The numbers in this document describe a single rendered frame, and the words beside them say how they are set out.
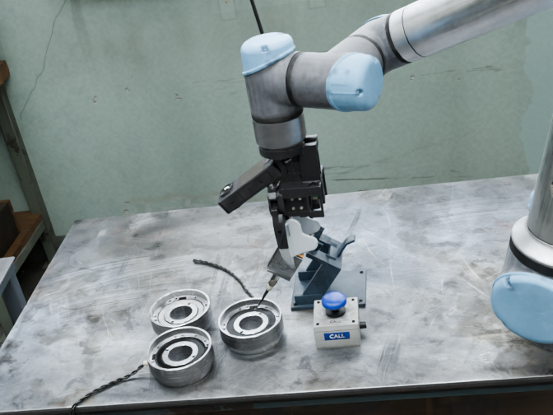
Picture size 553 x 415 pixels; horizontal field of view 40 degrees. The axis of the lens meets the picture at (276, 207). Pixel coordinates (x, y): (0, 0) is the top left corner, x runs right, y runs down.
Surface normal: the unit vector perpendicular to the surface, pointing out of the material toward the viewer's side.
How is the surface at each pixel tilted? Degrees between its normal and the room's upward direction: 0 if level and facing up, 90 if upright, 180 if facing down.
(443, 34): 109
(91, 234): 0
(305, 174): 90
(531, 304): 98
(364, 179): 90
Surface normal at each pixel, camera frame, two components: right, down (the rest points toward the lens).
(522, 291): -0.51, 0.59
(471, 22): -0.32, 0.75
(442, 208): -0.15, -0.86
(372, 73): 0.85, 0.14
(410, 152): -0.07, 0.50
